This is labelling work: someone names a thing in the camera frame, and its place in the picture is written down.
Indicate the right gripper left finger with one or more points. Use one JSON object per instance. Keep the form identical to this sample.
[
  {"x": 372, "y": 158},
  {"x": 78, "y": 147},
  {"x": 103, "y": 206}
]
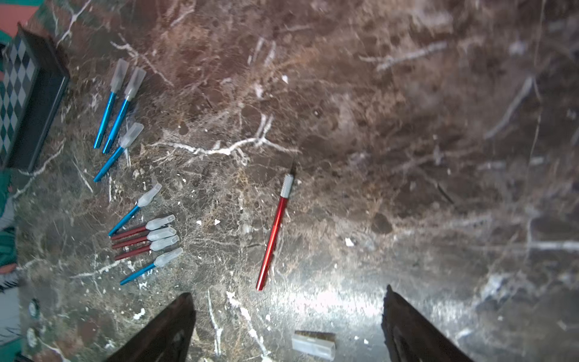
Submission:
[{"x": 166, "y": 337}]

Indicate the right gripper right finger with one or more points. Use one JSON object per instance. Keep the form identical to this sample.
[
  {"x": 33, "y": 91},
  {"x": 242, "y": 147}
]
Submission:
[{"x": 409, "y": 336}]

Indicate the blue knife bottom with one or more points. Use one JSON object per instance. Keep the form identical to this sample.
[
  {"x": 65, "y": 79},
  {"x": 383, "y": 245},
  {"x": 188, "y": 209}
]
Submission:
[{"x": 159, "y": 262}]

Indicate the clear protective cap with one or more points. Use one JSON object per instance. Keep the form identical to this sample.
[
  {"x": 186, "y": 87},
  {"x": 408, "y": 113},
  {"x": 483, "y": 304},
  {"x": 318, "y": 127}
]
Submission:
[{"x": 313, "y": 346}]

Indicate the red knife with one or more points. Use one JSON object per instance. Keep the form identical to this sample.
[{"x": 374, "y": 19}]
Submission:
[
  {"x": 275, "y": 229},
  {"x": 154, "y": 246},
  {"x": 152, "y": 225},
  {"x": 156, "y": 235}
]

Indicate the blue knife far top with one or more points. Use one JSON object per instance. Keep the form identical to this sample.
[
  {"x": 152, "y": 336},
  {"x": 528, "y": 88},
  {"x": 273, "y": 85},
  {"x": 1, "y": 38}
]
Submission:
[{"x": 116, "y": 84}]

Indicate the black white checkerboard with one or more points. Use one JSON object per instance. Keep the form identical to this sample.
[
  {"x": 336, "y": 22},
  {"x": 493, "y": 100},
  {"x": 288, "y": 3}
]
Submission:
[{"x": 35, "y": 81}]

